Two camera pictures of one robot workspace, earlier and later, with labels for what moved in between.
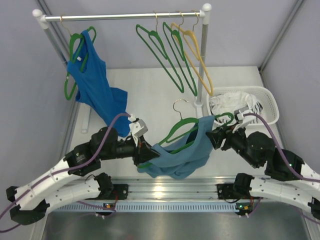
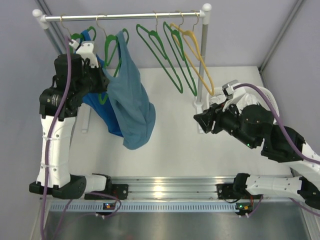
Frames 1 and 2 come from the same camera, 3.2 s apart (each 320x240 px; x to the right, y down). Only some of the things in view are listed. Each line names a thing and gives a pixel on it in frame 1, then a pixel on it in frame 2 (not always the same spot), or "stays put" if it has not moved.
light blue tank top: [185, 157] -> [136, 111]
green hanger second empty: [154, 41] stays put
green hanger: [163, 140] -> [111, 42]
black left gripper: [137, 153] -> [99, 81]
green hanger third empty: [175, 43] stays put
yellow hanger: [189, 41] stays put
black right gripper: [216, 137] -> [205, 119]
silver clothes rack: [204, 15] stays put
